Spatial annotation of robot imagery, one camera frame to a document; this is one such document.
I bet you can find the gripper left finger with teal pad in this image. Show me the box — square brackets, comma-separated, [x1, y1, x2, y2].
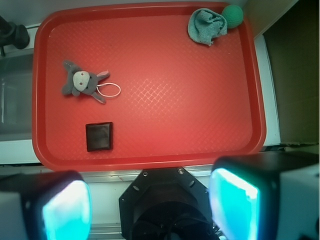
[0, 170, 92, 240]

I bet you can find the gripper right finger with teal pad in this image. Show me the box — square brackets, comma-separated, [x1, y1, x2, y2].
[208, 152, 320, 240]

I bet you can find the small black box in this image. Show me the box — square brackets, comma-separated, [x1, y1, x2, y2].
[85, 122, 113, 152]

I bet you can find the grey plush donkey toy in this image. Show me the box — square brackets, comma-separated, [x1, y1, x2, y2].
[61, 60, 122, 104]

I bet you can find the red plastic tray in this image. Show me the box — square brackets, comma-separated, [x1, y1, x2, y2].
[32, 2, 266, 172]

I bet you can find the black knob fixture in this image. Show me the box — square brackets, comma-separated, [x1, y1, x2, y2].
[0, 16, 30, 57]

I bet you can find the teal crumpled cloth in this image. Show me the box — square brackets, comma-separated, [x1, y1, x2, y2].
[187, 8, 228, 47]

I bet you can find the green knitted ball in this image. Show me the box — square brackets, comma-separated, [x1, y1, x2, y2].
[221, 5, 244, 29]

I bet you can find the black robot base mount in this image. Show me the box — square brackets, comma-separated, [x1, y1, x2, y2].
[118, 167, 219, 240]

